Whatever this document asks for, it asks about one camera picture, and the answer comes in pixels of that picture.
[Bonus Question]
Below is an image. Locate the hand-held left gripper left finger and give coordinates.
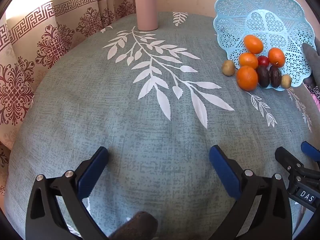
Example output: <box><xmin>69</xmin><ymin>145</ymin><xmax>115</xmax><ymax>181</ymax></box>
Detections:
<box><xmin>25</xmin><ymin>146</ymin><xmax>109</xmax><ymax>240</ymax></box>

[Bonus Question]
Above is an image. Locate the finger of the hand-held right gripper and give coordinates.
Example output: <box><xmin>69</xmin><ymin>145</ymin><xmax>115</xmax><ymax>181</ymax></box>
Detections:
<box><xmin>301</xmin><ymin>141</ymin><xmax>320</xmax><ymax>164</ymax></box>
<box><xmin>275</xmin><ymin>146</ymin><xmax>320</xmax><ymax>188</ymax></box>

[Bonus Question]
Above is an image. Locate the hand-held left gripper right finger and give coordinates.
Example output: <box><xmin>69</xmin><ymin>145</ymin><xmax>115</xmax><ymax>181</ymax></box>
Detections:
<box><xmin>209</xmin><ymin>145</ymin><xmax>293</xmax><ymax>240</ymax></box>

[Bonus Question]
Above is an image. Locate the brown kiwi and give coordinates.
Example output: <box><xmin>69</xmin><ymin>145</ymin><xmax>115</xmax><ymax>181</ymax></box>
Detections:
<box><xmin>222</xmin><ymin>60</ymin><xmax>236</xmax><ymax>77</ymax></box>
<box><xmin>281</xmin><ymin>75</ymin><xmax>292</xmax><ymax>89</ymax></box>

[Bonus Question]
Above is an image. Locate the dark purple passion fruit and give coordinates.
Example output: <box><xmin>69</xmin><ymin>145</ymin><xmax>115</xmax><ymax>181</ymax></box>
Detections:
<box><xmin>269</xmin><ymin>66</ymin><xmax>282</xmax><ymax>88</ymax></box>
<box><xmin>257</xmin><ymin>65</ymin><xmax>271</xmax><ymax>88</ymax></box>

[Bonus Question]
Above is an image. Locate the orange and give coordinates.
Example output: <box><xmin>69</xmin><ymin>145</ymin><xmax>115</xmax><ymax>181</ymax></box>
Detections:
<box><xmin>238</xmin><ymin>52</ymin><xmax>259</xmax><ymax>70</ymax></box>
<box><xmin>268</xmin><ymin>47</ymin><xmax>286</xmax><ymax>68</ymax></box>
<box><xmin>236</xmin><ymin>66</ymin><xmax>259</xmax><ymax>91</ymax></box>
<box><xmin>244</xmin><ymin>34</ymin><xmax>264</xmax><ymax>54</ymax></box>

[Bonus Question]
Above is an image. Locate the light blue lattice plastic basket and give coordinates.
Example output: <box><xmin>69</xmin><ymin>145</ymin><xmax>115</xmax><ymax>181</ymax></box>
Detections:
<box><xmin>213</xmin><ymin>0</ymin><xmax>316</xmax><ymax>91</ymax></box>

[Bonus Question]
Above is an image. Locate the leopard print cloth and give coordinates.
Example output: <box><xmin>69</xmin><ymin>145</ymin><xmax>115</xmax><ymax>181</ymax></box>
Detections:
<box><xmin>306</xmin><ymin>84</ymin><xmax>320</xmax><ymax>101</ymax></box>

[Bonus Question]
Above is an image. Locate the brown fuzzy cloth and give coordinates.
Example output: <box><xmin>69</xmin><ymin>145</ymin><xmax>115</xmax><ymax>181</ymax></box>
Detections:
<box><xmin>107</xmin><ymin>211</ymin><xmax>158</xmax><ymax>240</ymax></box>

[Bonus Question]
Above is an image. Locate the grey sofa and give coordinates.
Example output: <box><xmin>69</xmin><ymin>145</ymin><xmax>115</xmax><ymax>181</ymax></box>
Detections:
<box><xmin>302</xmin><ymin>42</ymin><xmax>320</xmax><ymax>83</ymax></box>

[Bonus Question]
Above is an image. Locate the beige patterned curtain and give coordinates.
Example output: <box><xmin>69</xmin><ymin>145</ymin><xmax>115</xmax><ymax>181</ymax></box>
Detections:
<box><xmin>0</xmin><ymin>0</ymin><xmax>140</xmax><ymax>195</ymax></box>

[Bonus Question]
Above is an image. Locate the pink thermos bottle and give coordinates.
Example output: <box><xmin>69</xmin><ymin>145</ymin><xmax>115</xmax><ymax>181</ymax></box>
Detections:
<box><xmin>134</xmin><ymin>0</ymin><xmax>159</xmax><ymax>31</ymax></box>

